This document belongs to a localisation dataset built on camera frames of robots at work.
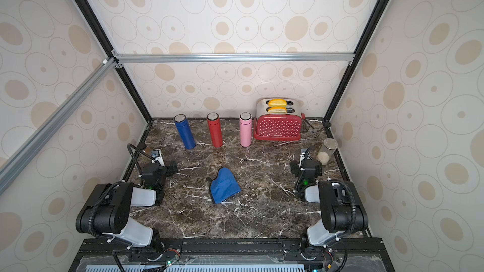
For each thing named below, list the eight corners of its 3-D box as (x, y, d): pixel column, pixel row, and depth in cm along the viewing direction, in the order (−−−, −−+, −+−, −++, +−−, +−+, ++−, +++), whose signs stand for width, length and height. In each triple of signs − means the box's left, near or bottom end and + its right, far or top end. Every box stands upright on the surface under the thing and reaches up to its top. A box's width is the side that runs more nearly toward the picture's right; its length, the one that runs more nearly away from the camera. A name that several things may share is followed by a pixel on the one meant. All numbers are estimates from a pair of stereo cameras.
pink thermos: (240, 147, 109) (238, 120, 92) (240, 138, 113) (239, 111, 96) (251, 147, 109) (252, 120, 92) (251, 138, 113) (252, 111, 96)
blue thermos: (184, 149, 108) (172, 122, 91) (186, 140, 112) (175, 113, 95) (194, 149, 108) (184, 122, 91) (196, 140, 112) (187, 113, 95)
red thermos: (212, 147, 109) (206, 120, 91) (213, 139, 113) (207, 111, 95) (223, 147, 109) (218, 120, 91) (223, 139, 113) (219, 111, 95)
